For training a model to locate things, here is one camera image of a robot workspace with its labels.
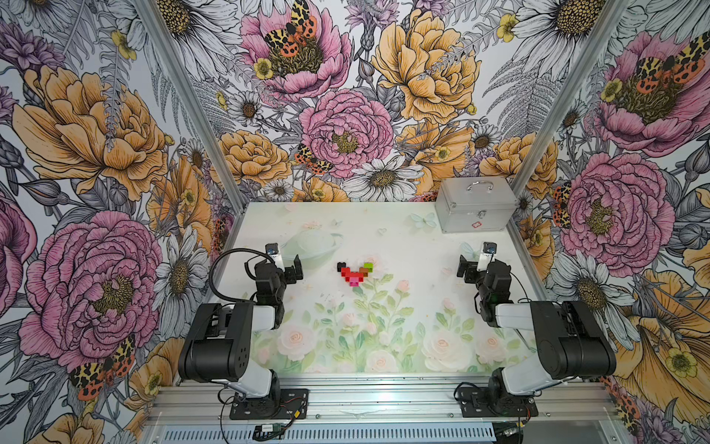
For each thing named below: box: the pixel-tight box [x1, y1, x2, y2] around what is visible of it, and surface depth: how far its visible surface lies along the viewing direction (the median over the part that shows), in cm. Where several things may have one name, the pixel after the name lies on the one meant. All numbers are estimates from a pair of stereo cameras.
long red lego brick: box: [341, 271, 364, 283], surface depth 99 cm
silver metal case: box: [434, 175, 518, 235], surface depth 107 cm
